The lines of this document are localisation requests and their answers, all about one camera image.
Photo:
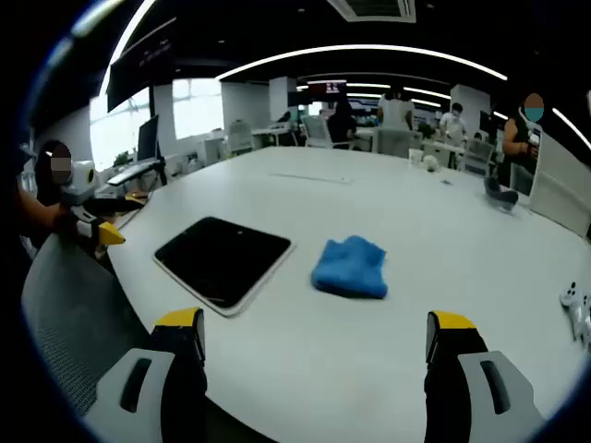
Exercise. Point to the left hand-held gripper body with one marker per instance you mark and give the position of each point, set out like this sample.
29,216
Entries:
83,179

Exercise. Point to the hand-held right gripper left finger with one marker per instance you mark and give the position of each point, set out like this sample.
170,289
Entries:
175,360

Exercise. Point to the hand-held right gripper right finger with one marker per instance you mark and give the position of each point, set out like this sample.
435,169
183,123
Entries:
450,369

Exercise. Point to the blue cleaning cloth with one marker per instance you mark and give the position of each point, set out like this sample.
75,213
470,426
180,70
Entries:
346,270

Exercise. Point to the grey laptop stand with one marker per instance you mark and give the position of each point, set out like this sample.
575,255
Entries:
131,173

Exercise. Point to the green plant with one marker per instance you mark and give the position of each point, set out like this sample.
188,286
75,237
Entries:
122,159

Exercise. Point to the black monitor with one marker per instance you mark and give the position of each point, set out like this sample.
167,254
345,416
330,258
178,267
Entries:
148,138

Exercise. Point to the grey mesh office chair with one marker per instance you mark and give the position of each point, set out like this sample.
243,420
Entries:
78,314

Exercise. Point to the dark hanging sign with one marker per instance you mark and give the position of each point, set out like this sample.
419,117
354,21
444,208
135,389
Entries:
143,64

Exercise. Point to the white game controller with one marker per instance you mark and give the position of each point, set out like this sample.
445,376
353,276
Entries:
577,309

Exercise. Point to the dark grey object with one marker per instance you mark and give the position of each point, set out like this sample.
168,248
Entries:
501,196

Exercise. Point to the white round object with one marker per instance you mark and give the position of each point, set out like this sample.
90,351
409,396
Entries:
431,163

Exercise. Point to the white cup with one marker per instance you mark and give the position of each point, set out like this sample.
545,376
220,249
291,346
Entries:
415,158

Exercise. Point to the red display screen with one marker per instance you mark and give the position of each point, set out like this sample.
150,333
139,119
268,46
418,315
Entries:
327,87

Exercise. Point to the white ceiling light strip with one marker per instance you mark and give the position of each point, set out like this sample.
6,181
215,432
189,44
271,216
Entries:
572,128
360,47

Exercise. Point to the ceiling air vent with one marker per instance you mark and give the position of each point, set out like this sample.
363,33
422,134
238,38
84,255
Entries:
369,9

